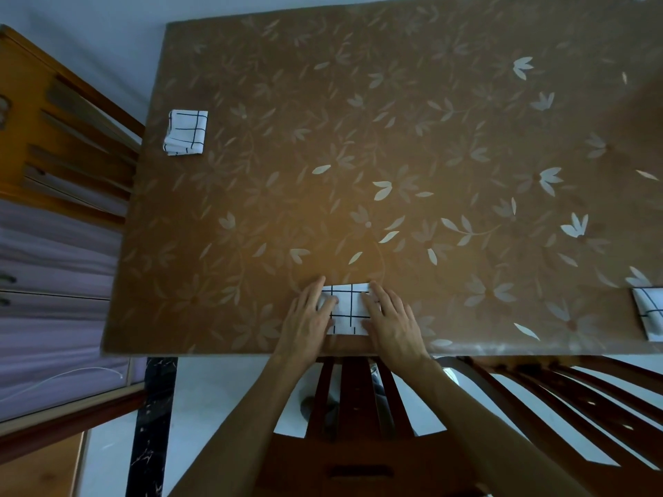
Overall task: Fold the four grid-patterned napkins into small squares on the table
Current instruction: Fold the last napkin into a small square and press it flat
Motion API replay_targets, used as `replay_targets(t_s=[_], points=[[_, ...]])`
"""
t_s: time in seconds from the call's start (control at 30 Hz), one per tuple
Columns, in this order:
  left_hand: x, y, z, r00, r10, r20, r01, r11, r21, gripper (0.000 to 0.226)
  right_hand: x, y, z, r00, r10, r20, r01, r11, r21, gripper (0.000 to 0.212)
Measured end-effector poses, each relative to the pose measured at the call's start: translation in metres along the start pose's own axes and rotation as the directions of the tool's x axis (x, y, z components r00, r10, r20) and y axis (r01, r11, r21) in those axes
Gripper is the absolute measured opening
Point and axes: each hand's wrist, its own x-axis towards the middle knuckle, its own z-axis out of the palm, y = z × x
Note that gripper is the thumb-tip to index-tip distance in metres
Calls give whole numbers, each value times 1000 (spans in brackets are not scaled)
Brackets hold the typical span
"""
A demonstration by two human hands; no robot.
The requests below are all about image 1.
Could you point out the person's left hand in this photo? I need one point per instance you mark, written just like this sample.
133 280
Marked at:
302 331

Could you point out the person's right hand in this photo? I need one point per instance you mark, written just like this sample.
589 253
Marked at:
396 336

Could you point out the person's right thumb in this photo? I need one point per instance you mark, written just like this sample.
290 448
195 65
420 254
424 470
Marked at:
369 306

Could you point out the person's right middle finger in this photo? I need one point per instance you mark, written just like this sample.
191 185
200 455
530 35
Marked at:
394 302

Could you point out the person's left thumb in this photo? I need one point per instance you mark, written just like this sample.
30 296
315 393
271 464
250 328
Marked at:
330 309

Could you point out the white checked cloth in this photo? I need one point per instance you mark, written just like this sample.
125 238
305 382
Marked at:
650 313
349 310
185 131

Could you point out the person's right forearm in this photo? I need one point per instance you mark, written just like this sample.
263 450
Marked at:
476 434

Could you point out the person's left forearm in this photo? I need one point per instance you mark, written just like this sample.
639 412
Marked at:
243 429

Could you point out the brown wooden slatted chair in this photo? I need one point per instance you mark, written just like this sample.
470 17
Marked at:
595 403
67 129
357 460

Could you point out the brown floral tablecloth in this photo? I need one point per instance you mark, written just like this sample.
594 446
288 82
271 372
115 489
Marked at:
424 150

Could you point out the purple curtain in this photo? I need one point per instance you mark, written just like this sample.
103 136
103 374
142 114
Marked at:
57 305

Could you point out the brown wooden ledge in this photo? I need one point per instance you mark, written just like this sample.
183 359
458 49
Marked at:
57 424

